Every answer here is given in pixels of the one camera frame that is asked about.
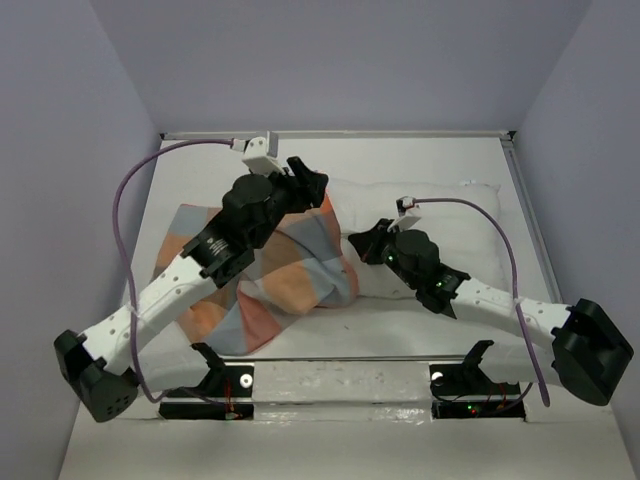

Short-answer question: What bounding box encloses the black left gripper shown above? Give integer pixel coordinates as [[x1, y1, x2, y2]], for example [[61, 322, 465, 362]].
[[254, 159, 332, 250]]

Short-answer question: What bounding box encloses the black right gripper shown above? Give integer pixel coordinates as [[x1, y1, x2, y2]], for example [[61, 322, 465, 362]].
[[350, 217, 419, 290]]

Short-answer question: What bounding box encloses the colourful checked pillowcase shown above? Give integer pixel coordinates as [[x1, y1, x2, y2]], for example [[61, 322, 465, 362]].
[[142, 200, 359, 356]]

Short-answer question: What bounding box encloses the white pillow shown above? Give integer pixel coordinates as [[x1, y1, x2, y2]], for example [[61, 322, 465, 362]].
[[328, 178, 507, 300]]

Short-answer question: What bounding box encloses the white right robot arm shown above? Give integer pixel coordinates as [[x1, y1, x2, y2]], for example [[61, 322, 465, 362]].
[[348, 219, 634, 406]]

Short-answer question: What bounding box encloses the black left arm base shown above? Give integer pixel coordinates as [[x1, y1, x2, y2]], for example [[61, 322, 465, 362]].
[[158, 343, 254, 421]]

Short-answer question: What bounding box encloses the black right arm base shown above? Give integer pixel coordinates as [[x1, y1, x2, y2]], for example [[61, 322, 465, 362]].
[[429, 340, 526, 420]]

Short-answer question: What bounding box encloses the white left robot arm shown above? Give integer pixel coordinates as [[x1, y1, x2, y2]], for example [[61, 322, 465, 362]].
[[53, 157, 329, 423]]

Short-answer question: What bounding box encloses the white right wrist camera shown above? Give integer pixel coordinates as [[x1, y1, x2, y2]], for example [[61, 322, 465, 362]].
[[387, 196, 421, 232]]

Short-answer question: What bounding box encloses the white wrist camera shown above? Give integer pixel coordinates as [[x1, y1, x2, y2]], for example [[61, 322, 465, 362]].
[[387, 196, 421, 232], [242, 131, 284, 176]]

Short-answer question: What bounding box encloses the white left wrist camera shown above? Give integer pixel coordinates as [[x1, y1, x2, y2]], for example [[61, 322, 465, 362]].
[[242, 131, 284, 176]]

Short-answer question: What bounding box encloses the aluminium table edge rail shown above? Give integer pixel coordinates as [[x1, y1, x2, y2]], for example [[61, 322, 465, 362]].
[[160, 130, 515, 141]]

